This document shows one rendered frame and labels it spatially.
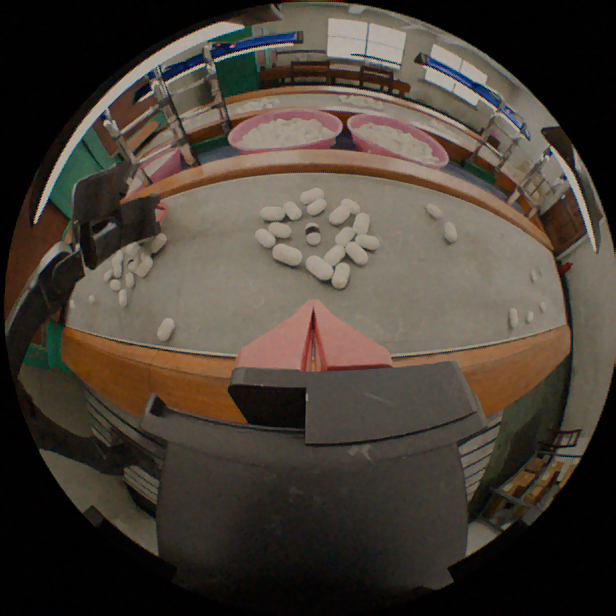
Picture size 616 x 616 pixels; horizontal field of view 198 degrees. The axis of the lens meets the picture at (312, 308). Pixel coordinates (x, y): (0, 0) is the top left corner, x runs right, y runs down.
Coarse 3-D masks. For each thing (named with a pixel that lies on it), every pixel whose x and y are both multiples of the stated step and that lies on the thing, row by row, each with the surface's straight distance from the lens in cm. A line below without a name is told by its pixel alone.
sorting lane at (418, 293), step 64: (192, 192) 44; (256, 192) 36; (384, 192) 37; (128, 256) 47; (192, 256) 33; (256, 256) 28; (320, 256) 27; (384, 256) 29; (448, 256) 35; (512, 256) 55; (128, 320) 39; (192, 320) 29; (256, 320) 25; (384, 320) 25; (448, 320) 30
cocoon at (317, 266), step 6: (312, 258) 24; (318, 258) 24; (306, 264) 25; (312, 264) 24; (318, 264) 24; (324, 264) 24; (312, 270) 24; (318, 270) 24; (324, 270) 24; (330, 270) 24; (318, 276) 24; (324, 276) 24; (330, 276) 24
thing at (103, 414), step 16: (96, 400) 73; (96, 416) 77; (112, 416) 64; (128, 416) 55; (496, 416) 55; (96, 432) 84; (128, 432) 58; (496, 432) 59; (144, 448) 57; (160, 448) 49; (464, 448) 49; (480, 448) 55; (160, 464) 53; (464, 464) 53; (480, 464) 60; (128, 480) 81; (144, 480) 66; (480, 480) 67
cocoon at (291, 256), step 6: (276, 246) 26; (282, 246) 25; (288, 246) 25; (276, 252) 25; (282, 252) 25; (288, 252) 25; (294, 252) 25; (300, 252) 25; (276, 258) 25; (282, 258) 25; (288, 258) 25; (294, 258) 24; (300, 258) 25; (288, 264) 25; (294, 264) 25
